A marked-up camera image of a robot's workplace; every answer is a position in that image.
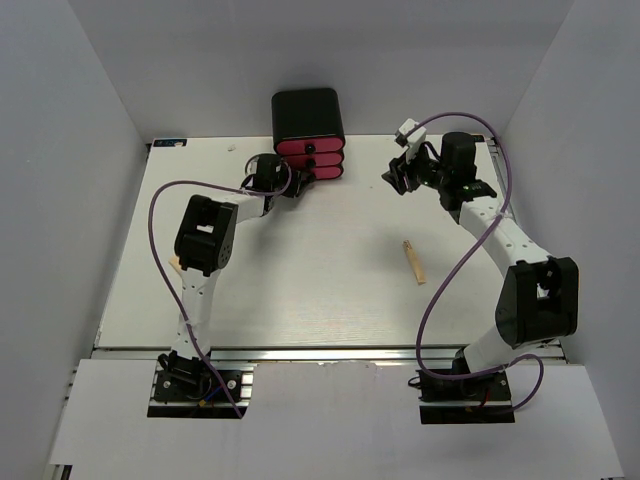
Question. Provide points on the beige foundation bottle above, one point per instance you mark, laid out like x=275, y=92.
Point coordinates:
x=175, y=264

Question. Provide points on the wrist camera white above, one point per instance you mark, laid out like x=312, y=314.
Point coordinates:
x=252, y=163
x=410, y=136

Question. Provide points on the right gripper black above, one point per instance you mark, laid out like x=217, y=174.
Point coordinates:
x=400, y=169

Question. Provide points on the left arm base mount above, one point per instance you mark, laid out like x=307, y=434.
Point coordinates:
x=188, y=389

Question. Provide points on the left blue table label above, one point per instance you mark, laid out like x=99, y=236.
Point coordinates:
x=169, y=143

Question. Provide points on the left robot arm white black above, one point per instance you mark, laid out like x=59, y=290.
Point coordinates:
x=204, y=243

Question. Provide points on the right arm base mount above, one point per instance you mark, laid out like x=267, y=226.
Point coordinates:
x=480, y=400

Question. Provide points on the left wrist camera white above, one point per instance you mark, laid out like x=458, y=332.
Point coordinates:
x=252, y=163

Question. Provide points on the gold concealer tube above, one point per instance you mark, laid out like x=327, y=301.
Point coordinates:
x=414, y=262

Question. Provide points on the pink drawer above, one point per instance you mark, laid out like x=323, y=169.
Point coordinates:
x=308, y=146
x=327, y=173
x=317, y=160

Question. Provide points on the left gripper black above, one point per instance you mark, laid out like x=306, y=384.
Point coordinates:
x=297, y=187

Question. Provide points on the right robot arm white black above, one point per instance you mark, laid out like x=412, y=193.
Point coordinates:
x=538, y=301

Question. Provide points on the black drawer cabinet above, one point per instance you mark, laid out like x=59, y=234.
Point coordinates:
x=306, y=113

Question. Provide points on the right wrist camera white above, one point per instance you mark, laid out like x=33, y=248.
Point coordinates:
x=410, y=136

